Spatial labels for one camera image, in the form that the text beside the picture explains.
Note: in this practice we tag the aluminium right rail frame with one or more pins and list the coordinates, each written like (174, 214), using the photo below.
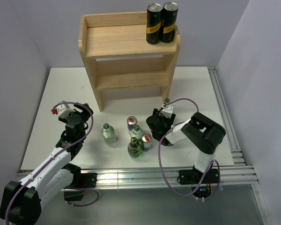
(224, 110)

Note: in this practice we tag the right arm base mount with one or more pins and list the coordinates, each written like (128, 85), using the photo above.
(210, 183)

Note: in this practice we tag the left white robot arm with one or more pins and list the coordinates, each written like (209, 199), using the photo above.
(23, 200)

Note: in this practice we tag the energy drink can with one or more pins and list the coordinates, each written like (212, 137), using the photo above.
(146, 141)
(131, 122)

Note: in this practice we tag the green labelled glass bottle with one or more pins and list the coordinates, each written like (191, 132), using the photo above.
(134, 148)

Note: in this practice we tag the aluminium front rail frame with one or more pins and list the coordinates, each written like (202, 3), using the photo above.
(152, 177)

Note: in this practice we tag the left black tall can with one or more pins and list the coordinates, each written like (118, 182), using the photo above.
(154, 18)

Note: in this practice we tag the right black tall can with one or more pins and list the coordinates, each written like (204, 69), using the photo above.
(169, 17)

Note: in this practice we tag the clear bottle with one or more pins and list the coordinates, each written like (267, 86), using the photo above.
(136, 132)
(108, 133)

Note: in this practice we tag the aluminium rail frame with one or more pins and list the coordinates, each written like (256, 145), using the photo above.
(152, 177)
(224, 110)

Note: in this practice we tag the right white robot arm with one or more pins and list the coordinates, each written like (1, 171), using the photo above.
(203, 132)

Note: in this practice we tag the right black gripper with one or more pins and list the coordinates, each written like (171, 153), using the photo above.
(170, 121)

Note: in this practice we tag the black tall can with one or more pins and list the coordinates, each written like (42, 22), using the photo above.
(169, 17)
(154, 18)

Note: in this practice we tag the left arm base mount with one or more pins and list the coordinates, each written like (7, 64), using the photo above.
(79, 187)

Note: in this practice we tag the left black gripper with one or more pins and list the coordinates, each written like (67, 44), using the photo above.
(85, 113)

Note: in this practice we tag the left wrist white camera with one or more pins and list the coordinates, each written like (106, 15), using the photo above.
(63, 110)

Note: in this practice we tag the wooden two-tier shelf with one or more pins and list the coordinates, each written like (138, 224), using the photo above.
(115, 54)

